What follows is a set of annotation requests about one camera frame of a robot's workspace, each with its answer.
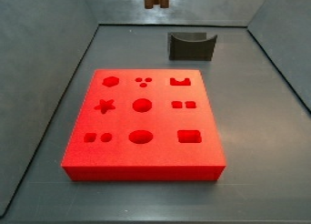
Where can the dark grey curved holder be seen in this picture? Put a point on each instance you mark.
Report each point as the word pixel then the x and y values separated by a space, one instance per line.
pixel 192 46

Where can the red foam shape-sorter block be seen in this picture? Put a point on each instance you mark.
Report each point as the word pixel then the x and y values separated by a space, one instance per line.
pixel 145 128

